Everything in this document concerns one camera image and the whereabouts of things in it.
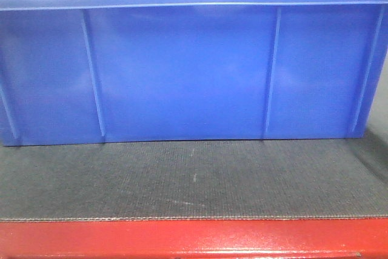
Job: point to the large blue plastic bin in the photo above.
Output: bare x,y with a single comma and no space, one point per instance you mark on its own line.
108,71

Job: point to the black conveyor belt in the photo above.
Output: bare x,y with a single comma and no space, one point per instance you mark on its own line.
196,180

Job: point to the red conveyor frame edge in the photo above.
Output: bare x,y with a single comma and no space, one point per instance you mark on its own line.
314,238

